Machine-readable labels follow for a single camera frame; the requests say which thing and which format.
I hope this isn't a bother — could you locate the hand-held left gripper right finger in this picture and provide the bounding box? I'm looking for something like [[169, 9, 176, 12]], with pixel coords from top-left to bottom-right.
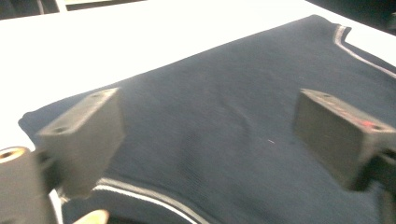
[[292, 88, 396, 192]]

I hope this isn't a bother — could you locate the black knit vest grey trim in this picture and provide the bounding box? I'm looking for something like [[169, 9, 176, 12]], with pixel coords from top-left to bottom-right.
[[18, 13, 396, 224]]

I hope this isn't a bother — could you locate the white board sheet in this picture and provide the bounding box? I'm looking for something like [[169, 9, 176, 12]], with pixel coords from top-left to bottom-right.
[[0, 0, 396, 151]]

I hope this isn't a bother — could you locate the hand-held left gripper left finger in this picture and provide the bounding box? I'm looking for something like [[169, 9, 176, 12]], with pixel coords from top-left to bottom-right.
[[35, 87, 127, 201]]

